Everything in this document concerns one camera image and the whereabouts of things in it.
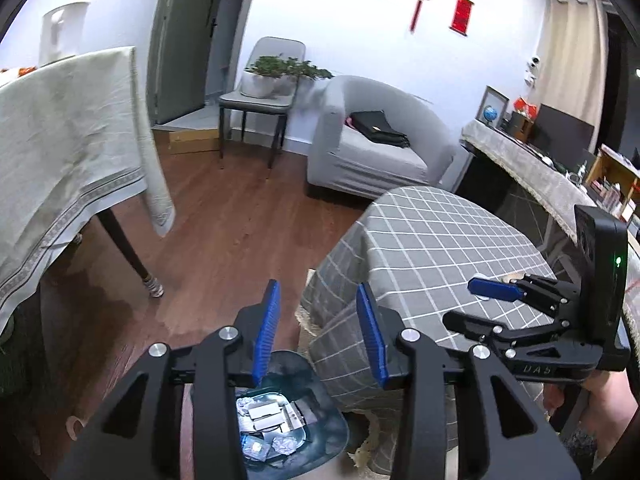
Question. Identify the grey checkered tablecloth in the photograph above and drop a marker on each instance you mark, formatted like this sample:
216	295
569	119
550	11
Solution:
425	240

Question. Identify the white pitcher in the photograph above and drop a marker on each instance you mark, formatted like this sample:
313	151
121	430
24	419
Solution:
62	35

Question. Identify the white security camera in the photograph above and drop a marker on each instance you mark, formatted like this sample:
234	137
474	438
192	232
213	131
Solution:
533	66

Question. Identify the black bag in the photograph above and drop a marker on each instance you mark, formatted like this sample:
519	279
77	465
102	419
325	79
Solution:
377	127

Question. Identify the brown box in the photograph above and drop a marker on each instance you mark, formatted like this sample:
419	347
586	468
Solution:
520	127

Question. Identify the grey armchair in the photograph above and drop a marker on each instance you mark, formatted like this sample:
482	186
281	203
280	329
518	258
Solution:
380	162

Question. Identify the small blue globe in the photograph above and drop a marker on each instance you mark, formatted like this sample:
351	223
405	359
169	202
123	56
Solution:
490	114

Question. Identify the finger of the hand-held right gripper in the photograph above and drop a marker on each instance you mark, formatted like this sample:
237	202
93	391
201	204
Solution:
475	325
492	289

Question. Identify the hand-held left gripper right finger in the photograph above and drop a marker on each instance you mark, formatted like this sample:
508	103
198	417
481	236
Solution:
372	340

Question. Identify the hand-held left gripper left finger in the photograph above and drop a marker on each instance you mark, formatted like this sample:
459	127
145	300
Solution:
265	332

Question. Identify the person's right hand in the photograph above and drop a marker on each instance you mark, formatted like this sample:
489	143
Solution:
612	395

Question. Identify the dark table leg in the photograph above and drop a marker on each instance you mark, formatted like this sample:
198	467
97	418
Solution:
125	250

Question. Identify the long sideboard with beige cloth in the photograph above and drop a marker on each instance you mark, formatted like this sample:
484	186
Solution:
540	175

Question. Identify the tape roll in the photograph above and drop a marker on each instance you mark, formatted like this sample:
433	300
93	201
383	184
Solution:
71	427

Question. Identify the black monitor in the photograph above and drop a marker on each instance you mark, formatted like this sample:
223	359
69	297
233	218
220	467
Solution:
562	130

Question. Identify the blue transparent trash bin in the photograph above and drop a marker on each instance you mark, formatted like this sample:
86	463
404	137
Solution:
322	420

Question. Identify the beige bordered tablecloth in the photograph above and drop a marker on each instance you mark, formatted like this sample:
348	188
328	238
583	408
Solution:
60	150

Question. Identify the grey door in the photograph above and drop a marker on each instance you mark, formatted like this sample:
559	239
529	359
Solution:
185	50

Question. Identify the red gift box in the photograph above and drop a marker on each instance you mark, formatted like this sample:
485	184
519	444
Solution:
526	107

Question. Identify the beige curtain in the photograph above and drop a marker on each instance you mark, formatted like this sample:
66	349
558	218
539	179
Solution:
570	60

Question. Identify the picture frame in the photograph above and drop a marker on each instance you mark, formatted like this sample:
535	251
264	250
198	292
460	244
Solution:
496	97

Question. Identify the red wall scroll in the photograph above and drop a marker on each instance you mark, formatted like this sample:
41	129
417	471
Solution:
461	10

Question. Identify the grey chair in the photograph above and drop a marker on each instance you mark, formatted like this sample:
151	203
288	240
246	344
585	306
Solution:
255	102

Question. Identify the wooden desk organizer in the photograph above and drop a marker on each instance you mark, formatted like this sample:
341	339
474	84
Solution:
607	175

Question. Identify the flat cardboard box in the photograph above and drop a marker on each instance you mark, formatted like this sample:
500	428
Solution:
192	142

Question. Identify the potted plant in white pot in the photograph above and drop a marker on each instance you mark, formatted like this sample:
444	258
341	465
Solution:
257	85
310	70

